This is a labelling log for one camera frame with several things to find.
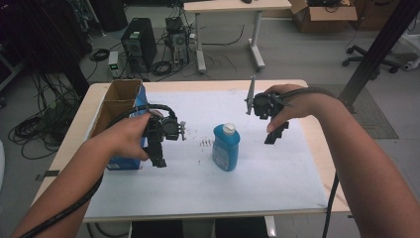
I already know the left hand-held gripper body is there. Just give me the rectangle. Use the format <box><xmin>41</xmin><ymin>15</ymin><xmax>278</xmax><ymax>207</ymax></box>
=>
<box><xmin>145</xmin><ymin>113</ymin><xmax>188</xmax><ymax>144</ymax></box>

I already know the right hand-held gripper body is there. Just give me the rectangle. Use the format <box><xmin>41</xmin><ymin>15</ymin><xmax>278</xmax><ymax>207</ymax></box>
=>
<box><xmin>245</xmin><ymin>74</ymin><xmax>293</xmax><ymax>121</ymax></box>

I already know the blue bottle with white cap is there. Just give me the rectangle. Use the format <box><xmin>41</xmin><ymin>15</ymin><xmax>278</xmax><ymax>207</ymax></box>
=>
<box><xmin>211</xmin><ymin>122</ymin><xmax>242</xmax><ymax>173</ymax></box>

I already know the blue cardboard box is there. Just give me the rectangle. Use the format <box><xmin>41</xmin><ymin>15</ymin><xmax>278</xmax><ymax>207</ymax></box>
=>
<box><xmin>88</xmin><ymin>78</ymin><xmax>153</xmax><ymax>172</ymax></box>

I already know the person's right hand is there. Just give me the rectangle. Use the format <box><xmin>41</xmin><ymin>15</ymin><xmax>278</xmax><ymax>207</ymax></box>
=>
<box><xmin>263</xmin><ymin>83</ymin><xmax>327</xmax><ymax>134</ymax></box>

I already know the person's left hand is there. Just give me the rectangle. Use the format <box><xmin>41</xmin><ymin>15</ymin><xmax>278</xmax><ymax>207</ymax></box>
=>
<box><xmin>98</xmin><ymin>110</ymin><xmax>164</xmax><ymax>163</ymax></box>

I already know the light wooden table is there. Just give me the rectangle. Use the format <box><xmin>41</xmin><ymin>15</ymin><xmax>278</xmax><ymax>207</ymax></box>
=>
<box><xmin>33</xmin><ymin>78</ymin><xmax>351</xmax><ymax>223</ymax></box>

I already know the white table mat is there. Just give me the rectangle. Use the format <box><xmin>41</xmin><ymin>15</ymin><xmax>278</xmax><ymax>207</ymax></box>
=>
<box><xmin>83</xmin><ymin>89</ymin><xmax>330</xmax><ymax>221</ymax></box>

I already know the small white device green light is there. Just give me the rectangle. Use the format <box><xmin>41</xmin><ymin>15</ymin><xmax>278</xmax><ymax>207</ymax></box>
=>
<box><xmin>107</xmin><ymin>51</ymin><xmax>121</xmax><ymax>79</ymax></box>

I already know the grey floor mat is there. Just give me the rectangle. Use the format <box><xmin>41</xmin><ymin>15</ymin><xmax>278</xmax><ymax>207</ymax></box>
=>
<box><xmin>310</xmin><ymin>83</ymin><xmax>400</xmax><ymax>140</ymax></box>

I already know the black computer tower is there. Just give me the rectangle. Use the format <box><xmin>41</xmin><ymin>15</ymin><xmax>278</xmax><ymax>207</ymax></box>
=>
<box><xmin>120</xmin><ymin>17</ymin><xmax>158</xmax><ymax>73</ymax></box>

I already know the black office chair base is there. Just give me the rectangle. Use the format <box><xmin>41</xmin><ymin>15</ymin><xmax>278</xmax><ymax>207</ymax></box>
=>
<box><xmin>342</xmin><ymin>45</ymin><xmax>402</xmax><ymax>74</ymax></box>

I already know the white-legged wooden desk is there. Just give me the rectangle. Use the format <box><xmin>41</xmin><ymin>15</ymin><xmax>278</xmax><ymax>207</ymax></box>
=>
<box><xmin>183</xmin><ymin>0</ymin><xmax>293</xmax><ymax>74</ymax></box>

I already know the open brown cardboard box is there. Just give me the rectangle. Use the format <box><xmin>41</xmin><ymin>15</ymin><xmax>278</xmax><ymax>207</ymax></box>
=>
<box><xmin>289</xmin><ymin>0</ymin><xmax>359</xmax><ymax>34</ymax></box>

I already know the dark tape strip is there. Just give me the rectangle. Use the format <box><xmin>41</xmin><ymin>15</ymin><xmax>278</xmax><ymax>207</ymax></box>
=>
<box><xmin>35</xmin><ymin>170</ymin><xmax>61</xmax><ymax>181</ymax></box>

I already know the white device on floor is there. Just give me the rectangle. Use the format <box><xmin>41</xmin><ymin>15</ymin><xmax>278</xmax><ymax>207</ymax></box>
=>
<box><xmin>401</xmin><ymin>59</ymin><xmax>420</xmax><ymax>72</ymax></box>

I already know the dark curtain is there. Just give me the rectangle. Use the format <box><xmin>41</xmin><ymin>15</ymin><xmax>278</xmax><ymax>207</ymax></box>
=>
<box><xmin>0</xmin><ymin>0</ymin><xmax>93</xmax><ymax>97</ymax></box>

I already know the coiled black cable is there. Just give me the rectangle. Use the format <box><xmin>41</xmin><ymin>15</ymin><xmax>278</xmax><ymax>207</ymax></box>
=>
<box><xmin>89</xmin><ymin>48</ymin><xmax>111</xmax><ymax>62</ymax></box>
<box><xmin>151</xmin><ymin>59</ymin><xmax>173</xmax><ymax>76</ymax></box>

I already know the loose black floor cable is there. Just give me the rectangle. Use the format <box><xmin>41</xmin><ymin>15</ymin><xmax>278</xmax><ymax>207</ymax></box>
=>
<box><xmin>201</xmin><ymin>24</ymin><xmax>246</xmax><ymax>47</ymax></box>

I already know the open-frame computer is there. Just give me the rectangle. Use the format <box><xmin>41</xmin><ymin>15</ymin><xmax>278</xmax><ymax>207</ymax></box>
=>
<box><xmin>164</xmin><ymin>16</ymin><xmax>191</xmax><ymax>67</ymax></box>

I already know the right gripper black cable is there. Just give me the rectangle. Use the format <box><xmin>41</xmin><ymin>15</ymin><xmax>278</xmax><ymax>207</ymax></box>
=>
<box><xmin>278</xmin><ymin>86</ymin><xmax>341</xmax><ymax>238</ymax></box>

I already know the tangle of black floor cables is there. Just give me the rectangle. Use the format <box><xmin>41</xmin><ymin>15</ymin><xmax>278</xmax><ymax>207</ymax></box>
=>
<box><xmin>8</xmin><ymin>72</ymin><xmax>83</xmax><ymax>161</ymax></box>

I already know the black metal post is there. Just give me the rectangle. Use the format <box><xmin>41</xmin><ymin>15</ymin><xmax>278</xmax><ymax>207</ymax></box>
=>
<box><xmin>338</xmin><ymin>0</ymin><xmax>420</xmax><ymax>113</ymax></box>

